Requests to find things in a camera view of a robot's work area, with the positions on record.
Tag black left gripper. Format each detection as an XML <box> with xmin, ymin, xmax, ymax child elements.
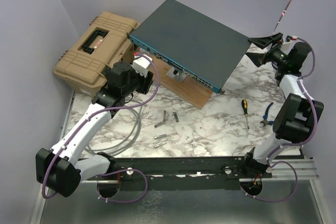
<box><xmin>123</xmin><ymin>62</ymin><xmax>154</xmax><ymax>97</ymax></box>

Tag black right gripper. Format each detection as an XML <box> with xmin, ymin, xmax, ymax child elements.
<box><xmin>245</xmin><ymin>33</ymin><xmax>288</xmax><ymax>68</ymax></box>

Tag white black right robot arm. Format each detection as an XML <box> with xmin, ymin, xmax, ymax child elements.
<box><xmin>241</xmin><ymin>33</ymin><xmax>324</xmax><ymax>177</ymax></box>

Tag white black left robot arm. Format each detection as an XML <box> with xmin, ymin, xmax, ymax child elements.
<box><xmin>36</xmin><ymin>56</ymin><xmax>153</xmax><ymax>199</ymax></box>

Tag wooden base board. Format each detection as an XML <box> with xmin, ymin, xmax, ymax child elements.
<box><xmin>150</xmin><ymin>55</ymin><xmax>213</xmax><ymax>109</ymax></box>

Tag yellow black screwdriver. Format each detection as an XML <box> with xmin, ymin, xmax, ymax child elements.
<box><xmin>241</xmin><ymin>99</ymin><xmax>249</xmax><ymax>129</ymax></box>

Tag tan plastic tool case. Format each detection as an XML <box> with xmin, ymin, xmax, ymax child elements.
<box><xmin>54</xmin><ymin>12</ymin><xmax>140</xmax><ymax>97</ymax></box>

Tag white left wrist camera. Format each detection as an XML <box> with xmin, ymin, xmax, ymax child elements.
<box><xmin>132</xmin><ymin>54</ymin><xmax>153</xmax><ymax>77</ymax></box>

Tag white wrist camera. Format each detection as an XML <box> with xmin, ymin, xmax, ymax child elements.
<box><xmin>283</xmin><ymin>35</ymin><xmax>298</xmax><ymax>44</ymax></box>
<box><xmin>132</xmin><ymin>54</ymin><xmax>153</xmax><ymax>77</ymax></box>

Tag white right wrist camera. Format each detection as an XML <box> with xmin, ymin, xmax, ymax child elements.
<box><xmin>283</xmin><ymin>35</ymin><xmax>298</xmax><ymax>44</ymax></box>

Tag metal switch stand bracket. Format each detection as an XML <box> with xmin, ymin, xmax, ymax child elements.
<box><xmin>166</xmin><ymin>68</ymin><xmax>186</xmax><ymax>83</ymax></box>

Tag grey coiled network cable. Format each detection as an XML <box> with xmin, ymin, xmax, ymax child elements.
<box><xmin>83</xmin><ymin>100</ymin><xmax>148</xmax><ymax>156</ymax></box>

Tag dark blue network switch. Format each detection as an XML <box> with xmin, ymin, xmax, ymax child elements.
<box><xmin>129</xmin><ymin>0</ymin><xmax>250</xmax><ymax>93</ymax></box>

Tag blue handled pliers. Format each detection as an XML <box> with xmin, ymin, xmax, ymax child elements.
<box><xmin>260</xmin><ymin>102</ymin><xmax>274</xmax><ymax>127</ymax></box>

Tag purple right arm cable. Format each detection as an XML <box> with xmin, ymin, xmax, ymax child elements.
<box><xmin>245</xmin><ymin>37</ymin><xmax>318</xmax><ymax>202</ymax></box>

